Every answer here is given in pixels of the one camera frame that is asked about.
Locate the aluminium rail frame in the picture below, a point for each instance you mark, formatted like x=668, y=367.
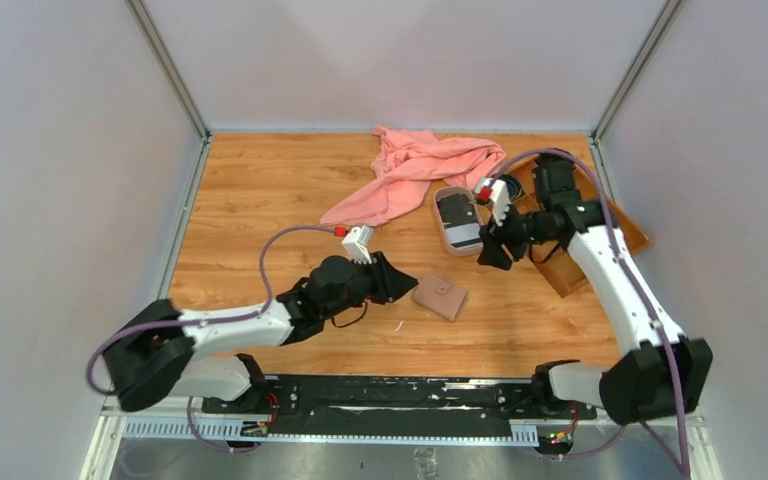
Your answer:
x=172, y=440

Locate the pink card holder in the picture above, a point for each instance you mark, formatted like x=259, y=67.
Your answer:
x=440, y=296

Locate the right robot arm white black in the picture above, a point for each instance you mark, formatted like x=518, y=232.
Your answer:
x=662, y=371

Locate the pink cloth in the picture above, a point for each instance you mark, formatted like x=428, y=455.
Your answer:
x=408, y=162

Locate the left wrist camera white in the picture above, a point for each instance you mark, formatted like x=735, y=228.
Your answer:
x=355, y=243

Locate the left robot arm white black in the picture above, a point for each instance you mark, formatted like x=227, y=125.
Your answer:
x=163, y=351

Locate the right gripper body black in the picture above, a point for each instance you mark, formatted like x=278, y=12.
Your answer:
x=518, y=229

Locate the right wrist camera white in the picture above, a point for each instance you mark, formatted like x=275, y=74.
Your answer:
x=493, y=194

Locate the pink oval card tray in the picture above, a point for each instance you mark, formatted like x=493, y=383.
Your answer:
x=458, y=219

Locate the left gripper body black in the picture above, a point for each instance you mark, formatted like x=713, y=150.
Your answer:
x=368, y=282

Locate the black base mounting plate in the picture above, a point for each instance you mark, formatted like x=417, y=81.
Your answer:
x=383, y=406

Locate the brown divided wooden tray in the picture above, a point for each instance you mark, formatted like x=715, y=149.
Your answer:
x=557, y=266

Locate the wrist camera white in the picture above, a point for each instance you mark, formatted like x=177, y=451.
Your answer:
x=355, y=243
x=493, y=194

